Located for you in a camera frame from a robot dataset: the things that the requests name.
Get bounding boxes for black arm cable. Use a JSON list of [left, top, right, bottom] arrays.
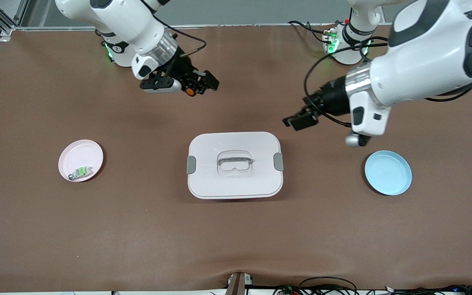
[[154, 16, 208, 59], [303, 36, 390, 128]]

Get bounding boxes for pink round plate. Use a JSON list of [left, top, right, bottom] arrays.
[[58, 140, 104, 183]]

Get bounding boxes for black arm base cables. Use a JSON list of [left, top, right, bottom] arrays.
[[287, 20, 336, 45]]

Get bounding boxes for brown table mat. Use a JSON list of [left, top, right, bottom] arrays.
[[0, 24, 472, 293]]

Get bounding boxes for brown camera mount post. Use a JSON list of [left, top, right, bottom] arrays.
[[225, 272, 254, 295]]

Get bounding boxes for orange push-button switch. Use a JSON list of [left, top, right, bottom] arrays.
[[182, 82, 200, 98]]

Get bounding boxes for black flat cable bundle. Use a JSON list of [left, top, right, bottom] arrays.
[[383, 285, 472, 295]]

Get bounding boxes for black looped cable bundle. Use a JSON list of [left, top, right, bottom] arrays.
[[273, 277, 359, 295]]

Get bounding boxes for grey box lid handle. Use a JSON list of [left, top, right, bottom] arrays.
[[218, 156, 253, 166]]

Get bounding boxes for blue round plate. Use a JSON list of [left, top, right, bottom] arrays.
[[364, 150, 413, 196]]

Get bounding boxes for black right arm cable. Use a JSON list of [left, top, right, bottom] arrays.
[[154, 16, 208, 59]]

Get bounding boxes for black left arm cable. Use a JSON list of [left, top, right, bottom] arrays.
[[303, 36, 390, 128]]

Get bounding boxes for green push-button switch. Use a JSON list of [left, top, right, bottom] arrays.
[[68, 166, 94, 181]]

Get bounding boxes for aluminium frame profile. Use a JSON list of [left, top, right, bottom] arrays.
[[0, 0, 30, 36]]

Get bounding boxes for white lidded storage box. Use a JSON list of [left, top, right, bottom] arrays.
[[186, 131, 284, 200]]

